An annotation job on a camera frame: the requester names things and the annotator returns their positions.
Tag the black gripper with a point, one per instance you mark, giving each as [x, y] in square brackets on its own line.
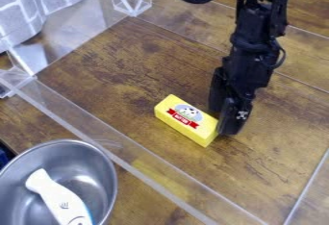
[247, 71]

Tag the yellow butter block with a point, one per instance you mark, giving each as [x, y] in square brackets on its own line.
[188, 120]

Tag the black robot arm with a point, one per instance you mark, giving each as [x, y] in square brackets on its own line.
[261, 21]

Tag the silver metal bowl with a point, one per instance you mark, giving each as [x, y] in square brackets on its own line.
[79, 166]

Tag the clear acrylic corner bracket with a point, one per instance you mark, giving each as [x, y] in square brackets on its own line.
[132, 7]

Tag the clear acrylic enclosure wall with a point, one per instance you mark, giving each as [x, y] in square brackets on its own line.
[86, 80]

